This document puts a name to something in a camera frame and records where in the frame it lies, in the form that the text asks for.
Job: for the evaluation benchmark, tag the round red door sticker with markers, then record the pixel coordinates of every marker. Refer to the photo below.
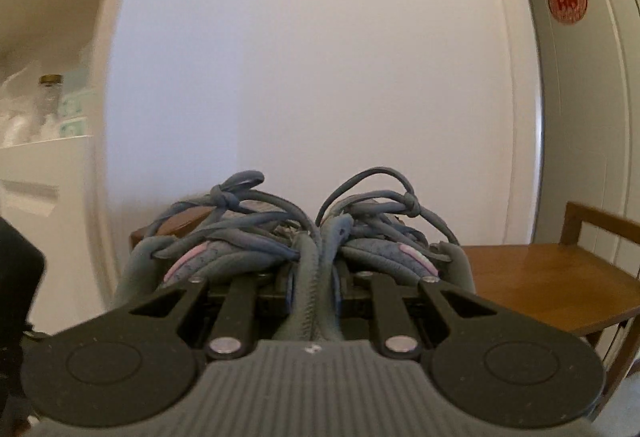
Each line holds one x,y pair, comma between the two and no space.
568,0

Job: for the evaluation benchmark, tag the glass jar with gold lid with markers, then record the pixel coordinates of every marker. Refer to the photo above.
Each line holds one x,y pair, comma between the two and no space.
49,107

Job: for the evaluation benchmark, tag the wooden shoe rack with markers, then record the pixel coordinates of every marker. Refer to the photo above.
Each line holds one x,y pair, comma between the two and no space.
525,282

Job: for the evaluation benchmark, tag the white plastic bags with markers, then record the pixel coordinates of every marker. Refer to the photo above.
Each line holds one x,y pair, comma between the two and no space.
17,117

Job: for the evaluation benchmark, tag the grey sneaker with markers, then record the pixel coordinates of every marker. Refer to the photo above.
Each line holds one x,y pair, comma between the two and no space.
225,257
385,253

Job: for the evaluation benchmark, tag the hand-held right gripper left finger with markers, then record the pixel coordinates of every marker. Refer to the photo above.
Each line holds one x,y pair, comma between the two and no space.
240,304

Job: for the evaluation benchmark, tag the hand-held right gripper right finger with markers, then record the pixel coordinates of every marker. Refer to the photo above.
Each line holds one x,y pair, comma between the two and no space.
387,307

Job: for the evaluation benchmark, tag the white door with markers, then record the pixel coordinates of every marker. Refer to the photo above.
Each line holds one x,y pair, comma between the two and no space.
585,117

